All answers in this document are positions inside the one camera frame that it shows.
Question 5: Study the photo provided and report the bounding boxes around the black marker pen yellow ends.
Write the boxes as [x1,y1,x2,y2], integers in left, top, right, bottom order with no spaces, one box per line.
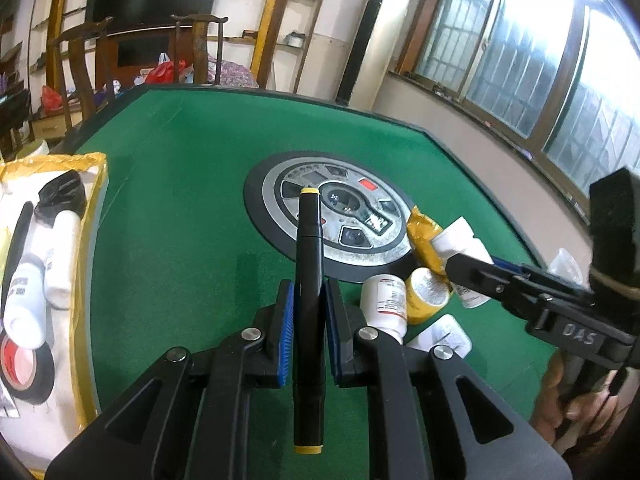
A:
[291,186,328,456]

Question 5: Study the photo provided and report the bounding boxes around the yellow jar white lid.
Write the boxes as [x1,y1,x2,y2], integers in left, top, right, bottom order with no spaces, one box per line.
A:
[404,267,451,326]

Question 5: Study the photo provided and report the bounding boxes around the purple floral cloth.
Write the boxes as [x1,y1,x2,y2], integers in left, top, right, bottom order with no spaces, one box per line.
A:
[207,59,258,88]

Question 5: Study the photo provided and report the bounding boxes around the person's right hand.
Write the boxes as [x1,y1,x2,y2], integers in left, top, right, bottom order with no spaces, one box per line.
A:
[532,352,640,456]

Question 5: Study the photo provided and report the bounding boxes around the black tape roll red core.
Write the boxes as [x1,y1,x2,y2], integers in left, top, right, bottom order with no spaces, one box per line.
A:
[0,330,56,406]

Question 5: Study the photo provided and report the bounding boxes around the gold framed wall shelf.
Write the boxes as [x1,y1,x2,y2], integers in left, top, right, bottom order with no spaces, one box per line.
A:
[215,0,351,93]

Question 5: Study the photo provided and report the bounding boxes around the long black flat bar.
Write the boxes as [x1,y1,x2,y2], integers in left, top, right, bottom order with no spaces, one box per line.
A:
[6,201,35,288]

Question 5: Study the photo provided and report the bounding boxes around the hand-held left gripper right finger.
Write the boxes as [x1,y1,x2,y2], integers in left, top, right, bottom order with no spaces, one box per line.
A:
[325,279,573,480]

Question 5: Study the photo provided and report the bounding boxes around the brown framed window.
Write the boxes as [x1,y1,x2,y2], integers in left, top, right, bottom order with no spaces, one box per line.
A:
[400,0,640,201]

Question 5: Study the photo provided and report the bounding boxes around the dark wooden chair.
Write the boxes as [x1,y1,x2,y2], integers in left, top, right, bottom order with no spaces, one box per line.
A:
[52,16,116,133]
[170,12,230,86]

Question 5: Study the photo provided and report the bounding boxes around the beige tower air conditioner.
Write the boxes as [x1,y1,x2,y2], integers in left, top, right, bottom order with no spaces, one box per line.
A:
[336,0,417,111]

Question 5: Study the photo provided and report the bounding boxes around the yellow padded packet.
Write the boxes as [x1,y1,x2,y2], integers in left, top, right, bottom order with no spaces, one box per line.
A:
[406,206,453,278]

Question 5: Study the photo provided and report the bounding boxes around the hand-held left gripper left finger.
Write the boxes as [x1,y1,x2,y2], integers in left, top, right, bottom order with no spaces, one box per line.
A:
[45,280,296,480]

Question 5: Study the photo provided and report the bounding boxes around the round dice control panel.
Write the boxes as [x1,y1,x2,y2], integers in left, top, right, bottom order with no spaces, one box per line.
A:
[243,150,441,286]

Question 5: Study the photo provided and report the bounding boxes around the white bottle red label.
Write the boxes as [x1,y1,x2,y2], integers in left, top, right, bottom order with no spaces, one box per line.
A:
[359,275,408,346]

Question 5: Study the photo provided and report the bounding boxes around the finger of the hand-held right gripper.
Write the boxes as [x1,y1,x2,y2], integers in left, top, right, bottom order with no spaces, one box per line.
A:
[492,257,591,297]
[445,254,551,321]

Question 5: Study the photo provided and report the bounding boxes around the white tray yellow taped edges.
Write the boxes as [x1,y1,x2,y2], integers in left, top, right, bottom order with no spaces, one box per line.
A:
[0,152,110,478]

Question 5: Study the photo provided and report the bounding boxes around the white plastic bottle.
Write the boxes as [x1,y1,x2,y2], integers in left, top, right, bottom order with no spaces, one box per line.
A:
[2,254,51,350]
[44,209,83,311]
[431,216,495,309]

